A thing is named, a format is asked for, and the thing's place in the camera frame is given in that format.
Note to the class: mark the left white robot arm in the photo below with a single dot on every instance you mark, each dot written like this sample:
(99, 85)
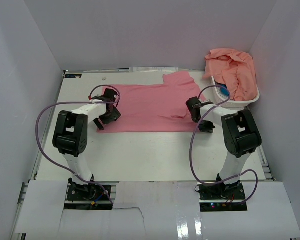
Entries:
(71, 131)

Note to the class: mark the blue cloth in basket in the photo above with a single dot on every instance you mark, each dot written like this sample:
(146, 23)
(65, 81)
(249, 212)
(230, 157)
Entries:
(224, 90)

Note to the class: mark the white plastic basket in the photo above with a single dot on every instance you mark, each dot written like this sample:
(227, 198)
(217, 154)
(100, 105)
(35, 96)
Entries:
(220, 96)

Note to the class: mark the salmon orange t shirt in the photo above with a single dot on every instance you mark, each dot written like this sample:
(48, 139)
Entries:
(235, 69)

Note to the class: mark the black label sticker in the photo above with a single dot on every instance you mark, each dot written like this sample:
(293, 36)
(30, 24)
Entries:
(72, 76)

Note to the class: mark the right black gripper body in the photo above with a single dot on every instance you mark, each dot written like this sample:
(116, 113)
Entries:
(196, 121)

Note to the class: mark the pink t shirt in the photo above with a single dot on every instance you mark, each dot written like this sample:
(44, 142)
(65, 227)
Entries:
(156, 108)

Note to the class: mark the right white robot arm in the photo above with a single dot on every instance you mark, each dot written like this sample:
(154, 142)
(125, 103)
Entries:
(240, 133)

